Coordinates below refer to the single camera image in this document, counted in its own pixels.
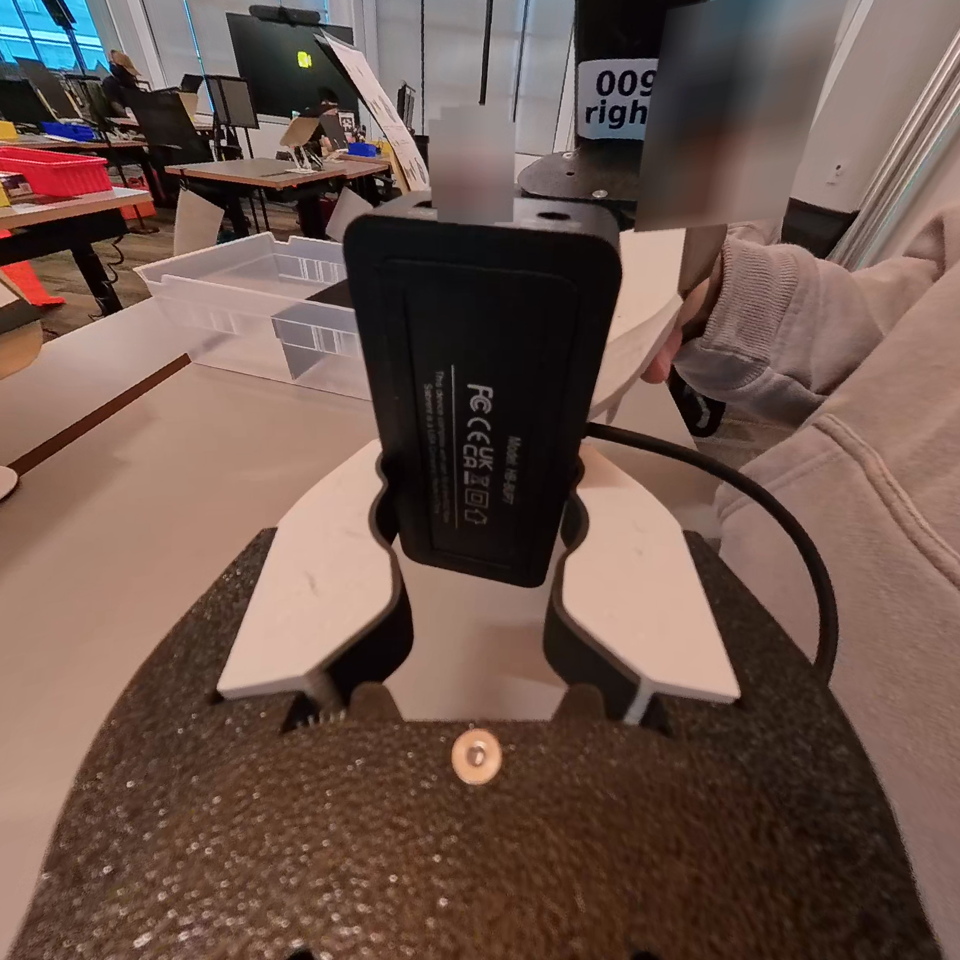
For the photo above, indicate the metal pole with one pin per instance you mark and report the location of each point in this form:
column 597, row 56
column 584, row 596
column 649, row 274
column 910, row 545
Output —
column 900, row 150

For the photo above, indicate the red plastic bin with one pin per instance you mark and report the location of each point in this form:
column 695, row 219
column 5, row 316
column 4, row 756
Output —
column 52, row 172

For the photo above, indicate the black usb hub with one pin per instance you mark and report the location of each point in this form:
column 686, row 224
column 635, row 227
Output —
column 480, row 390

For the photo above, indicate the printed paper sheet on board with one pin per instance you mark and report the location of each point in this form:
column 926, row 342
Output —
column 382, row 112

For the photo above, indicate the black panel on stand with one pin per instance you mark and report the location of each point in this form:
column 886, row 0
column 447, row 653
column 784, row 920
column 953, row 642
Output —
column 232, row 101

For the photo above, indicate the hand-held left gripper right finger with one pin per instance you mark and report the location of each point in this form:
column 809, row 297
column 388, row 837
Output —
column 637, row 592

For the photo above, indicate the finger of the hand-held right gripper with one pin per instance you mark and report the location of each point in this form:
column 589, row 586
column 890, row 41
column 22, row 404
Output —
column 360, row 210
column 637, row 300

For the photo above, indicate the person's right hand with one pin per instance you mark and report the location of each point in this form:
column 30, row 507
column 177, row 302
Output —
column 694, row 315

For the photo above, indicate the black thin rod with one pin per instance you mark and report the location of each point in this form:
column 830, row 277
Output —
column 485, row 52

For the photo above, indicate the clear plastic bin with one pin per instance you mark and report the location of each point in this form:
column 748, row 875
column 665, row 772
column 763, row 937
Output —
column 225, row 292

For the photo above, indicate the large black monitor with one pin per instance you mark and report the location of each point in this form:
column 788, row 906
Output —
column 270, row 75

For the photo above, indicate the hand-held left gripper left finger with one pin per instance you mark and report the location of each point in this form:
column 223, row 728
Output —
column 315, row 585

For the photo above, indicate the small blue bin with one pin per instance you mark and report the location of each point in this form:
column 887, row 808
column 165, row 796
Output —
column 67, row 131

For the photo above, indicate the wood edge table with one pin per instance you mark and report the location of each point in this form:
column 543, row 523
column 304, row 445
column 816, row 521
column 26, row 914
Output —
column 67, row 210

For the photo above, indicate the brown top table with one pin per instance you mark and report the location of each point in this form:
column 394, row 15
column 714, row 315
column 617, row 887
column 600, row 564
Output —
column 262, row 172

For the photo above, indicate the person's right forearm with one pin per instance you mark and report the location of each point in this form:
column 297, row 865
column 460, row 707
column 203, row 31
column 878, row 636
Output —
column 810, row 315

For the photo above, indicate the person's beige hoodie torso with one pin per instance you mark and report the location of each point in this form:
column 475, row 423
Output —
column 885, row 525

